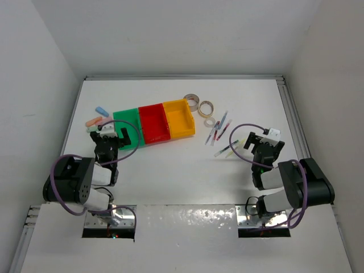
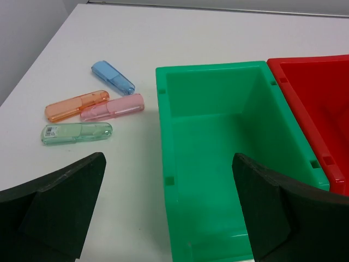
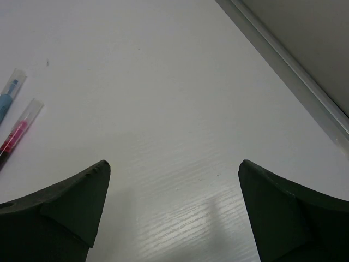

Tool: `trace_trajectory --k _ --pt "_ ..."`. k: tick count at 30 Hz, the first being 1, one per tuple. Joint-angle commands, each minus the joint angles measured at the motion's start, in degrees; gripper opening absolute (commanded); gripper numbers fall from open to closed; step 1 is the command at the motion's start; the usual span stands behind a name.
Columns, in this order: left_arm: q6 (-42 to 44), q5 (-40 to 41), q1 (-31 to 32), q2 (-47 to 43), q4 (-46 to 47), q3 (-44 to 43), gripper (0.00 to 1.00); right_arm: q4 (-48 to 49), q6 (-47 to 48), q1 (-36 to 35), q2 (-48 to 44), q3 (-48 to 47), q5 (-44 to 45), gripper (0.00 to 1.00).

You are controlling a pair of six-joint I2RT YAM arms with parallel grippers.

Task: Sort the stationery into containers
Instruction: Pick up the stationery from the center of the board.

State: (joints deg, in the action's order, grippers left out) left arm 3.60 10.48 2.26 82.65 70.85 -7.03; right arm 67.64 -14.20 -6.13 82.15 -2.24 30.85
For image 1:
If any green eraser case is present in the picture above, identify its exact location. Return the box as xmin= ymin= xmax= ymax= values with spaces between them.
xmin=86 ymin=126 xmax=99 ymax=133

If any pink eraser case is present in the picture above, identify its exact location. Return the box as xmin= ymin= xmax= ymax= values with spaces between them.
xmin=96 ymin=116 xmax=113 ymax=126

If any orange eraser case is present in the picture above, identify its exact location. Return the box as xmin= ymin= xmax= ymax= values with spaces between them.
xmin=85 ymin=116 xmax=103 ymax=127

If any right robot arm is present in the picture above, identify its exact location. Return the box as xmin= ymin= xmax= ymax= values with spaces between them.
xmin=244 ymin=132 xmax=335 ymax=218

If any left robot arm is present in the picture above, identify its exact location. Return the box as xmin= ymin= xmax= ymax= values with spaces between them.
xmin=43 ymin=127 xmax=131 ymax=227

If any green ink pen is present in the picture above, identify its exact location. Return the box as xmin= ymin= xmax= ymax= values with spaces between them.
xmin=214 ymin=140 xmax=239 ymax=157

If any green plastic bin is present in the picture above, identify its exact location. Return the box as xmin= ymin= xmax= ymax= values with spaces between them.
xmin=113 ymin=108 xmax=145 ymax=150

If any magenta ink pen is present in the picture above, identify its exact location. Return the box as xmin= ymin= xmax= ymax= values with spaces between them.
xmin=216 ymin=119 xmax=232 ymax=141

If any red plastic bin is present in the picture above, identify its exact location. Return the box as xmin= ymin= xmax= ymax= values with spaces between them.
xmin=138 ymin=103 xmax=171 ymax=144

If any blue ink pen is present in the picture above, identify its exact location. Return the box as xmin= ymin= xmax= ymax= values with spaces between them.
xmin=218 ymin=111 xmax=228 ymax=130

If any small white tape roll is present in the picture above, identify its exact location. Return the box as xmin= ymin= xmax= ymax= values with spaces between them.
xmin=204 ymin=117 xmax=216 ymax=128

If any tan tape roll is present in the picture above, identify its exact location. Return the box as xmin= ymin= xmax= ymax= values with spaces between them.
xmin=198 ymin=101 xmax=214 ymax=118

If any yellow plastic bin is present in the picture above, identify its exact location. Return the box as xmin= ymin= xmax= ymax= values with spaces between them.
xmin=163 ymin=99 xmax=196 ymax=139

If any silver tape roll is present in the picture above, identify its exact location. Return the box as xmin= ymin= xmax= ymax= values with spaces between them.
xmin=184 ymin=94 xmax=200 ymax=113

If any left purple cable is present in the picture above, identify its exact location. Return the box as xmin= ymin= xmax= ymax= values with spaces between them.
xmin=49 ymin=119 xmax=142 ymax=231

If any purple cable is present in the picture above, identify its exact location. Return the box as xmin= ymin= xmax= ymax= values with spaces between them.
xmin=229 ymin=123 xmax=309 ymax=230
xmin=49 ymin=119 xmax=142 ymax=231

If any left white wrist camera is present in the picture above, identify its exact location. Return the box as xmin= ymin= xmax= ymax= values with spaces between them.
xmin=97 ymin=123 xmax=118 ymax=137

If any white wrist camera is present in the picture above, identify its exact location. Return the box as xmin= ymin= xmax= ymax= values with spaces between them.
xmin=260 ymin=128 xmax=281 ymax=146
xmin=97 ymin=123 xmax=118 ymax=137

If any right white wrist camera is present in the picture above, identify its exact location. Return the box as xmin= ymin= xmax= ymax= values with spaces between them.
xmin=260 ymin=128 xmax=281 ymax=146

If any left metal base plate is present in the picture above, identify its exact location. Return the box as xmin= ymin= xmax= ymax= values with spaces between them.
xmin=84 ymin=205 xmax=137 ymax=229

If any metal base plate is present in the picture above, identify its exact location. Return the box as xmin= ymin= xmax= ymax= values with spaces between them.
xmin=84 ymin=205 xmax=137 ymax=229
xmin=235 ymin=204 xmax=287 ymax=229

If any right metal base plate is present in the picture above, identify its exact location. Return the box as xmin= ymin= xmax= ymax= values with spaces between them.
xmin=235 ymin=204 xmax=287 ymax=229

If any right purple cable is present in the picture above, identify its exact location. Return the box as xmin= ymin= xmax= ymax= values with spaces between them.
xmin=229 ymin=123 xmax=309 ymax=230

